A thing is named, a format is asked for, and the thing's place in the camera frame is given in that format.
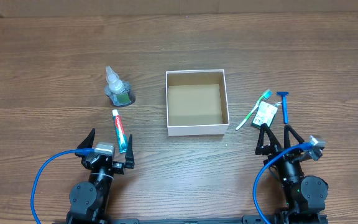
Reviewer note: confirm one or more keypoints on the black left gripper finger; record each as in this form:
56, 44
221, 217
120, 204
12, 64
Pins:
87, 143
129, 157

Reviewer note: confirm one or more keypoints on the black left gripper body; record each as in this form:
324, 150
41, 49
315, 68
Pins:
105, 163

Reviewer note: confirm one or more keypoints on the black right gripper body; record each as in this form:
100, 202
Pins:
280, 152

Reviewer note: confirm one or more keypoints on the green white floss packet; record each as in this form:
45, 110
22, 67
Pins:
265, 115

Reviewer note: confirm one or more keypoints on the blue disposable razor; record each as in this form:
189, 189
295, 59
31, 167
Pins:
283, 95

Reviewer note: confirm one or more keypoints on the green white toothbrush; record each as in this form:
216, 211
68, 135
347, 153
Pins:
265, 95

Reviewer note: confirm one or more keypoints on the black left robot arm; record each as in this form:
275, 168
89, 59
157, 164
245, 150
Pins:
89, 199

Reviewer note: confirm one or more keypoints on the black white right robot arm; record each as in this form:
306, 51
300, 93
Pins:
305, 194

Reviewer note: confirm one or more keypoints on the red green toothpaste tube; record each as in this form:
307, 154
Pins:
121, 137

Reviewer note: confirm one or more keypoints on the clear soap pump bottle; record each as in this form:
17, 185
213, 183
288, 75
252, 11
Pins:
119, 92

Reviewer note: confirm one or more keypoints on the white cardboard box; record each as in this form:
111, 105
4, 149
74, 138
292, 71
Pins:
196, 102

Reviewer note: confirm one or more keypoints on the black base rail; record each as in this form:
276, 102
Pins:
246, 219

